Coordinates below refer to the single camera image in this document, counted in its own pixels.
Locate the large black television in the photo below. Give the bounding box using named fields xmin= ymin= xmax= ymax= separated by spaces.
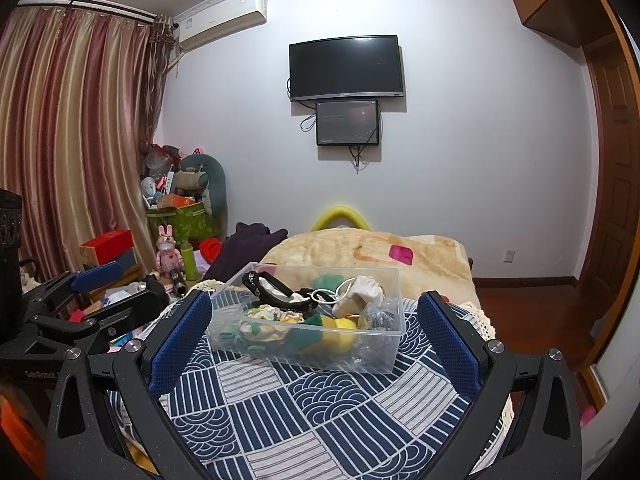
xmin=289 ymin=35 xmax=405 ymax=102

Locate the red box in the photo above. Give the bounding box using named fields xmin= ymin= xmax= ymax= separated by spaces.
xmin=80 ymin=230 xmax=135 ymax=266

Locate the pile of papers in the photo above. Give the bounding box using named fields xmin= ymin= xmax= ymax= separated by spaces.
xmin=65 ymin=280 xmax=166 ymax=351

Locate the green and yellow sponge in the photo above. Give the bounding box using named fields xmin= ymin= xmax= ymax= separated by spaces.
xmin=287 ymin=315 xmax=326 ymax=351

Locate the white sliding wardrobe door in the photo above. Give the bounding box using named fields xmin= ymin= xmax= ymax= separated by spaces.
xmin=580 ymin=335 xmax=640 ymax=480

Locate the beige blanket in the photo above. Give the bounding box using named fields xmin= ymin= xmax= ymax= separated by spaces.
xmin=260 ymin=230 xmax=473 ymax=292

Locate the navy patterned tablecloth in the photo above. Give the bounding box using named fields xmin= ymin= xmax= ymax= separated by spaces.
xmin=107 ymin=280 xmax=513 ymax=480

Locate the pink bunny toy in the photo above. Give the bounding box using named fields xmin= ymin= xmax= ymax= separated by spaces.
xmin=156 ymin=225 xmax=184 ymax=274

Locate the dark purple clothing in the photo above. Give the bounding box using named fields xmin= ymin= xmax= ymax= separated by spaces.
xmin=205 ymin=222 xmax=290 ymax=281

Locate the yellow foam tube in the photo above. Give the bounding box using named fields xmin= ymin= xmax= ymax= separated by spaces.
xmin=310 ymin=205 xmax=371 ymax=233

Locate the yellow round sponge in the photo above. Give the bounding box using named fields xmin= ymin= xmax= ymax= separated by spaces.
xmin=317 ymin=316 xmax=359 ymax=357

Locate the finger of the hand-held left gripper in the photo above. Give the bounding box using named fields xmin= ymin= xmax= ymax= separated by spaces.
xmin=27 ymin=276 xmax=172 ymax=357
xmin=20 ymin=259 xmax=128 ymax=322

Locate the green bottle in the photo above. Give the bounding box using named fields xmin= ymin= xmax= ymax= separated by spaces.
xmin=181 ymin=240 xmax=199 ymax=281

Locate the white air conditioner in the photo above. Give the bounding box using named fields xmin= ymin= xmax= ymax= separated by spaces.
xmin=177 ymin=0 xmax=268 ymax=51

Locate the pile of household clutter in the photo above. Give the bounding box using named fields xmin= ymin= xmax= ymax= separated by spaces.
xmin=140 ymin=142 xmax=198 ymax=208

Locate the green plush toy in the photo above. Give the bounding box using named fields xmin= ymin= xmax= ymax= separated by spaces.
xmin=177 ymin=152 xmax=227 ymax=222

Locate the grey steel wool scourer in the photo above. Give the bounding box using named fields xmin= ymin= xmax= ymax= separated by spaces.
xmin=360 ymin=305 xmax=399 ymax=331

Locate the black belt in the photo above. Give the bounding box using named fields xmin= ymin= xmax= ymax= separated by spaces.
xmin=242 ymin=270 xmax=321 ymax=313

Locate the clear plastic storage box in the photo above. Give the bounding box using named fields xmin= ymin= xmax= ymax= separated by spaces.
xmin=206 ymin=262 xmax=406 ymax=374

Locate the white drawstring bag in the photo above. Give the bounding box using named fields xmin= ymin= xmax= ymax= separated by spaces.
xmin=332 ymin=275 xmax=384 ymax=319

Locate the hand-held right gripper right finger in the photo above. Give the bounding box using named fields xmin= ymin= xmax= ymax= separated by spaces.
xmin=417 ymin=290 xmax=583 ymax=480

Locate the striped curtain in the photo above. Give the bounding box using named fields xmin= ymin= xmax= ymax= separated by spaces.
xmin=0 ymin=2 xmax=173 ymax=281

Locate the green fabric storage box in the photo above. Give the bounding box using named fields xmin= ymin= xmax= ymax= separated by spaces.
xmin=146 ymin=202 xmax=221 ymax=249

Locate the wooden door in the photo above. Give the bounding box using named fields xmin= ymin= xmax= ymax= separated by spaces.
xmin=570 ymin=35 xmax=640 ymax=361

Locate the small black monitor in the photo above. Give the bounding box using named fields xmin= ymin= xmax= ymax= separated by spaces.
xmin=315 ymin=99 xmax=381 ymax=147

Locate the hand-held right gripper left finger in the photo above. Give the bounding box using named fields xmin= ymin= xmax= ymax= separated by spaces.
xmin=45 ymin=290 xmax=216 ymax=480

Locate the floral cloth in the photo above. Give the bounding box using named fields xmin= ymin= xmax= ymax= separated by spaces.
xmin=235 ymin=317 xmax=286 ymax=345

